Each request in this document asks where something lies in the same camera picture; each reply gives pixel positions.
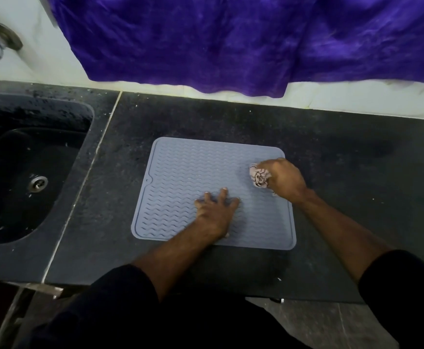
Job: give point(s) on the person's right hand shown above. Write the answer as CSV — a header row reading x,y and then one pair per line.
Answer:
x,y
286,178

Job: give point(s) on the person's left hand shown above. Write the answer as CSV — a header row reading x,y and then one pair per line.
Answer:
x,y
214,214

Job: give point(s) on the person's left middle finger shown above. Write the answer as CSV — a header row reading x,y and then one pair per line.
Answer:
x,y
208,197

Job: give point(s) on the person's right fingers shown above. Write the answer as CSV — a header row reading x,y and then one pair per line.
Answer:
x,y
267,165

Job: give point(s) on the person's left thumb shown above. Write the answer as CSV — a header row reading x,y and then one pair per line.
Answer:
x,y
234,204

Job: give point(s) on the white patterned cleaning cloth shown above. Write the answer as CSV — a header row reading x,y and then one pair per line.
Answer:
x,y
259,176

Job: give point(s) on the grey silicone drying mat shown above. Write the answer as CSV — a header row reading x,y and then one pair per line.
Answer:
x,y
197,178

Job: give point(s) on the person's left forearm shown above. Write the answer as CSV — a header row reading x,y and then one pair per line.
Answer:
x,y
177,256

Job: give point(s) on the person's right forearm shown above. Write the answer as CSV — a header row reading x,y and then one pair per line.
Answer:
x,y
339,234

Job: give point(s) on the person's black clothing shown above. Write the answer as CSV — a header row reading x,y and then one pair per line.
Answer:
x,y
197,316

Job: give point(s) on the purple velvet cloth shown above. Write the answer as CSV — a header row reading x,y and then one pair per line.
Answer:
x,y
241,39

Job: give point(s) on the metal sink drain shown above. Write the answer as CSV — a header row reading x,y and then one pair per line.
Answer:
x,y
37,183

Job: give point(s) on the black stone sink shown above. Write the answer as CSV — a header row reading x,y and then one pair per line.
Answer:
x,y
22,163

